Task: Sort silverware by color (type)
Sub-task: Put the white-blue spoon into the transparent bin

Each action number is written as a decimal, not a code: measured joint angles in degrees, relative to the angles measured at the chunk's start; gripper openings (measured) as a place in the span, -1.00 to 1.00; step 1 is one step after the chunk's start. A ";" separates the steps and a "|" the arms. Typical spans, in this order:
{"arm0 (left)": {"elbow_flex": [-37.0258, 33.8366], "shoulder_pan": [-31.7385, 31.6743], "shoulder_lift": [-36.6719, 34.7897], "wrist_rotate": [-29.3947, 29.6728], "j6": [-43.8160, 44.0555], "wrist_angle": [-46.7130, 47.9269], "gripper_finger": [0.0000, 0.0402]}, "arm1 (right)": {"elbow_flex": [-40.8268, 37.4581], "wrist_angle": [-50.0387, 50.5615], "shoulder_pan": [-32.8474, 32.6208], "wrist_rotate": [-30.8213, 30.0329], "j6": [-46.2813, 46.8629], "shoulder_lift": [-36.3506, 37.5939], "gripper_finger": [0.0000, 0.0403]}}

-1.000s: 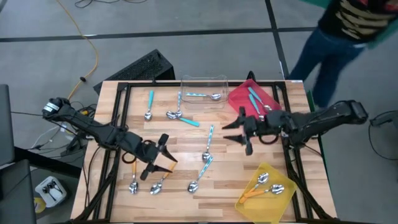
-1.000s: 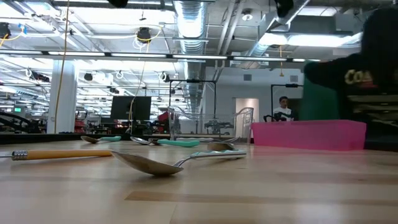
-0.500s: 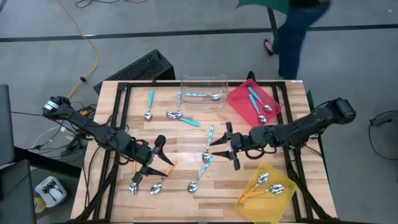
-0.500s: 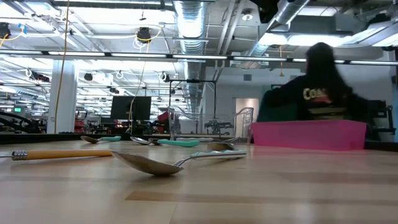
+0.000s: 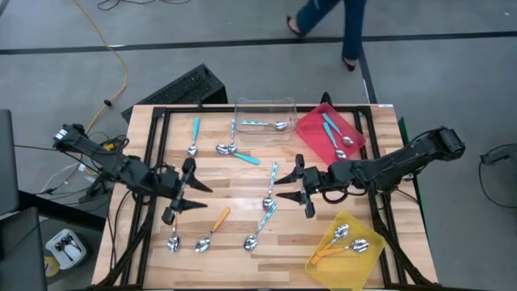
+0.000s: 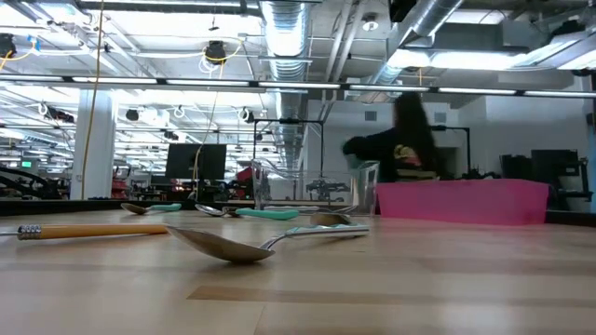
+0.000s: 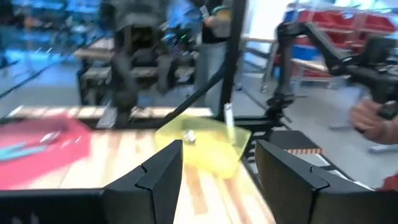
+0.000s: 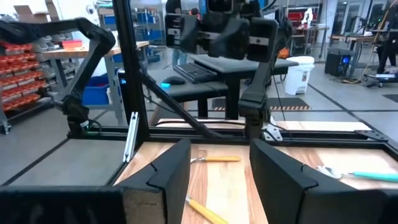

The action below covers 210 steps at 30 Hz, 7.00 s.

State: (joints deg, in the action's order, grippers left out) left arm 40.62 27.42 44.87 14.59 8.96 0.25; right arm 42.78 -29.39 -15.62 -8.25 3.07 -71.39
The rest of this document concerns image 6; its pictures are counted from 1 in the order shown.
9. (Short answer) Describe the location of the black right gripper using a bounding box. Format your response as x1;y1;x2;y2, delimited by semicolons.
389;0;418;23

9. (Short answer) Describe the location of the black metal stand frame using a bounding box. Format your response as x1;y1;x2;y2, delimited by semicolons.
252;118;326;173
430;124;471;181

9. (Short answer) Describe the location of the orange handled spoon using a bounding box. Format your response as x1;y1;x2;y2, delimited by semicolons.
0;222;169;241

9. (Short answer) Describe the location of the black computer monitor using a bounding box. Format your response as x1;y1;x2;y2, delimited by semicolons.
165;142;228;181
530;148;580;181

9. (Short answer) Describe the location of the yellow power cable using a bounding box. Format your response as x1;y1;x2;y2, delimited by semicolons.
80;0;105;201

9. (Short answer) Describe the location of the silver round air duct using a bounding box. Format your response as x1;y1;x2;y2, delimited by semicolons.
258;0;312;168
372;0;467;85

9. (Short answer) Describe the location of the black ceiling cord reel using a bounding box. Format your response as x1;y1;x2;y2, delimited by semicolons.
203;39;229;66
0;32;18;60

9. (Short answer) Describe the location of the white building column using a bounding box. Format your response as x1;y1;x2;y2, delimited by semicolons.
69;88;118;201

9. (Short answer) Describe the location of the red cart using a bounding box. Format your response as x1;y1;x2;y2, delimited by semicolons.
110;176;130;200

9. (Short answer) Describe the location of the black overhead light bar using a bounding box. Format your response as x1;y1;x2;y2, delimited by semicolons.
0;74;596;100

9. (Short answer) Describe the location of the person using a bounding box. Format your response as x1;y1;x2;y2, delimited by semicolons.
342;90;455;183

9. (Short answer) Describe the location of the clear plastic bin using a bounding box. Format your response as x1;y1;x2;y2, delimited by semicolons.
251;159;381;218

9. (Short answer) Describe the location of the pink translucent plastic bin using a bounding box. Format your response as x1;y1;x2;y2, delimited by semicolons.
375;179;551;227

